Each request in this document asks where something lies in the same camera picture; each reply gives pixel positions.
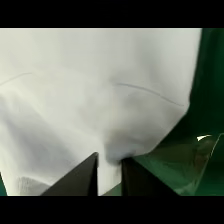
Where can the white shirt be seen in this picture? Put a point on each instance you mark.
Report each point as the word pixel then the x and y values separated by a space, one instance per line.
pixel 86 96

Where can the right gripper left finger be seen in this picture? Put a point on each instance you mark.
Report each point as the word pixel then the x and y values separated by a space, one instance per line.
pixel 83 179

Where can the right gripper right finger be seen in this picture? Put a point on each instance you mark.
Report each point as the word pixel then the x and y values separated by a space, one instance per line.
pixel 140 181

